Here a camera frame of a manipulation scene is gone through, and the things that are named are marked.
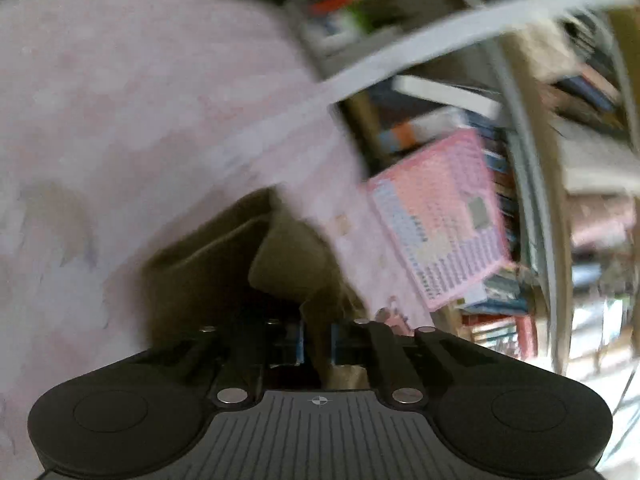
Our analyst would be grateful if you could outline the pink toy keyboard tablet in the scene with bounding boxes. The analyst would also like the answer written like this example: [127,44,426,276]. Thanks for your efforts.
[366,129,514,312]

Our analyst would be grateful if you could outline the red boxed book set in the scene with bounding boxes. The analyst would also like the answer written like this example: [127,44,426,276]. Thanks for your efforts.
[459,310,540,358]

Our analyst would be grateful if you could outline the row of colourful books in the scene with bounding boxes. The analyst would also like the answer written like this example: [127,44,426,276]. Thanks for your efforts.
[485,150,523,267]

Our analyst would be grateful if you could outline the stack of teal thin books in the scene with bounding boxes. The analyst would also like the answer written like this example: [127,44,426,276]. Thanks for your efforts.
[450,265,543,317]

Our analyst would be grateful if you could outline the pink checked cartoon desk mat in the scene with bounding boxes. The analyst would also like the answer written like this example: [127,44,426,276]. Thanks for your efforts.
[0,0,436,431]

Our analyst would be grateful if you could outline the white metal bookshelf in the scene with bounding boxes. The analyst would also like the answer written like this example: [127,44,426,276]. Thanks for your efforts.
[215,0,636,376]

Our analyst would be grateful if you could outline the thick white-paged book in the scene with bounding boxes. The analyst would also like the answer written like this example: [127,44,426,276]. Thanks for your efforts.
[394,75,503,120]

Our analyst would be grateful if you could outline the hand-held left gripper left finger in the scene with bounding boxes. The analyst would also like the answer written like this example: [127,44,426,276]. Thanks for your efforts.
[170,318,306,407]

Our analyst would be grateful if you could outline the brown cloth garment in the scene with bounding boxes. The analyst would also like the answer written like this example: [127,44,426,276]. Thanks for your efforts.
[142,187,373,391]

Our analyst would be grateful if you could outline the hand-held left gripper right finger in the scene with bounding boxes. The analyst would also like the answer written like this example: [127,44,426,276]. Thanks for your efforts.
[330,318,481,407]

